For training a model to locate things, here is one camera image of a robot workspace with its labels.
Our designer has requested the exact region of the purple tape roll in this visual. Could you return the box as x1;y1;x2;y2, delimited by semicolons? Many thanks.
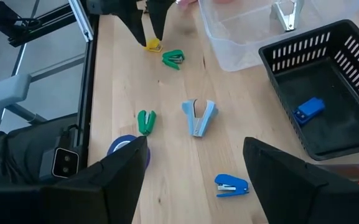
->
106;134;152;170

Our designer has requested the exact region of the green mini stapler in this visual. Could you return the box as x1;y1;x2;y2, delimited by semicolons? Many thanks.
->
136;109;157;136

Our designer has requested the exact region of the clear plastic bin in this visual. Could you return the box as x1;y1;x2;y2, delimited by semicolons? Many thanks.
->
197;0;359;73

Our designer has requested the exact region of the black slotted plastic basket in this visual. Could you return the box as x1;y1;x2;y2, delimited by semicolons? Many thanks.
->
258;19;359;162

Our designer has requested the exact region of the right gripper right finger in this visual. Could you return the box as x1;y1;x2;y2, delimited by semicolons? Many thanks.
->
243;136;359;224

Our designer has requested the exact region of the silver aluminium extrusion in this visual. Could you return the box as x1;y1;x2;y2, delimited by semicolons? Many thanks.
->
68;0;95;43

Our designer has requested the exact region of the blue mini stapler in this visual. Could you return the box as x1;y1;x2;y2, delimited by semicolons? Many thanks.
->
292;96;327;126
214;173;250;198

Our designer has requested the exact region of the yellow mini stapler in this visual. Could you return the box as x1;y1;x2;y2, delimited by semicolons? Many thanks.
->
143;37;164;53

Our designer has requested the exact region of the black fabric cover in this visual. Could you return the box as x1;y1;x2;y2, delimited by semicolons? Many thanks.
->
0;114;85;188

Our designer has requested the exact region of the black table-level camera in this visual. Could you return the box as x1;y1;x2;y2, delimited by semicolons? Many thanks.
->
38;145;81;182

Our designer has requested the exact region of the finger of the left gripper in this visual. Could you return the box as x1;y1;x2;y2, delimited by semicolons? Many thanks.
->
116;0;148;47
146;0;176;42

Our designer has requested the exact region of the silver metal staple remover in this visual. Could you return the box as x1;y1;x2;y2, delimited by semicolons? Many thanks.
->
270;0;305;32

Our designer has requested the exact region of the green tape roll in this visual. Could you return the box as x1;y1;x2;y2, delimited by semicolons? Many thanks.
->
161;49;186;71

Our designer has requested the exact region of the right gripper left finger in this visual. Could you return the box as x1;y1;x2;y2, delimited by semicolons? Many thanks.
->
0;136;149;224

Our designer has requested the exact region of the grey padded seat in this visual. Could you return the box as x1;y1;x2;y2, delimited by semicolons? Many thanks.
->
0;73;48;125

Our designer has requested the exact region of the black aluminium table frame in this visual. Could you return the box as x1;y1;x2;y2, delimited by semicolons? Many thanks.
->
7;0;101;175

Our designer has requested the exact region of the light blue staple remover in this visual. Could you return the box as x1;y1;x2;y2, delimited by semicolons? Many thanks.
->
181;98;220;138

